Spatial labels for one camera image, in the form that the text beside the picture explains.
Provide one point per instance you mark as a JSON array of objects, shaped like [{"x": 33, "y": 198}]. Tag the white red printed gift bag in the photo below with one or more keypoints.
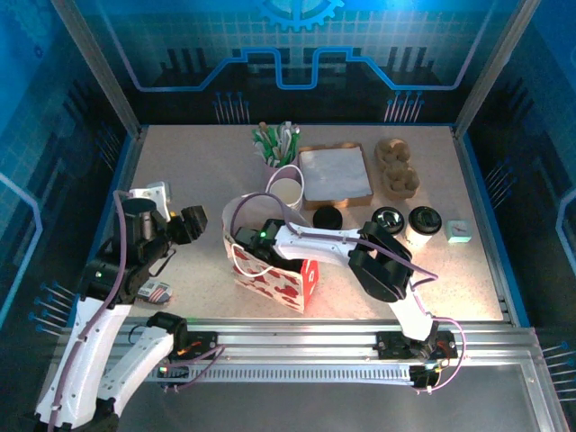
[{"x": 279, "y": 283}]

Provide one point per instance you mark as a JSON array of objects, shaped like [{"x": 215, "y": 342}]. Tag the stack of black cup lids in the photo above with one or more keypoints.
[{"x": 328, "y": 218}]

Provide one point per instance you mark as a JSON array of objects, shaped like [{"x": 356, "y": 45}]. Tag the white paper coffee cup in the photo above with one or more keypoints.
[
  {"x": 425, "y": 219},
  {"x": 387, "y": 218}
]

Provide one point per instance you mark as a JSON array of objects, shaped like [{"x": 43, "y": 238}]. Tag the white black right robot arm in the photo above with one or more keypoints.
[{"x": 315, "y": 245}]

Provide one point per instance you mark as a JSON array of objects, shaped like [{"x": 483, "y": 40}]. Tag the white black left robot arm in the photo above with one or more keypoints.
[{"x": 85, "y": 351}]

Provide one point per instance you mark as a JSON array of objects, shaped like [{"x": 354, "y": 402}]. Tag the striped printed snack packet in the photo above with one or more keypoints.
[{"x": 155, "y": 291}]

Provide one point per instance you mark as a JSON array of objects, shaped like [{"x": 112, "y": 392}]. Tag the stack of white paper cups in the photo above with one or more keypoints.
[{"x": 285, "y": 191}]

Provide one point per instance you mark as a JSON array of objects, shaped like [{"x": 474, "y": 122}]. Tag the pink holder cup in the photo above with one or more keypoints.
[{"x": 266, "y": 163}]

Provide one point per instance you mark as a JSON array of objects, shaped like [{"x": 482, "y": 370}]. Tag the brown cardboard tray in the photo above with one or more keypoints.
[{"x": 342, "y": 202}]

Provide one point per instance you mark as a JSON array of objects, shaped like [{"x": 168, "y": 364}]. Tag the brown paper stirrer packet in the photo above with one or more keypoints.
[{"x": 263, "y": 127}]

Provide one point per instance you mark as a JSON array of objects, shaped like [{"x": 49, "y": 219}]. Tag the small teal clock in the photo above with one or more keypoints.
[{"x": 459, "y": 230}]

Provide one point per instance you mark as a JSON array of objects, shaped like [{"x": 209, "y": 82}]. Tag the aluminium mounting rail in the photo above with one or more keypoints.
[{"x": 292, "y": 342}]

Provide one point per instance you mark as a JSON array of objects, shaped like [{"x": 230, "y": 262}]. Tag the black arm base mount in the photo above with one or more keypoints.
[
  {"x": 202, "y": 342},
  {"x": 391, "y": 344}
]

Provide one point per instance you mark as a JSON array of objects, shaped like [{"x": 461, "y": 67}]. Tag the aluminium frame post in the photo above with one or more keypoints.
[
  {"x": 488, "y": 67},
  {"x": 102, "y": 67}
]

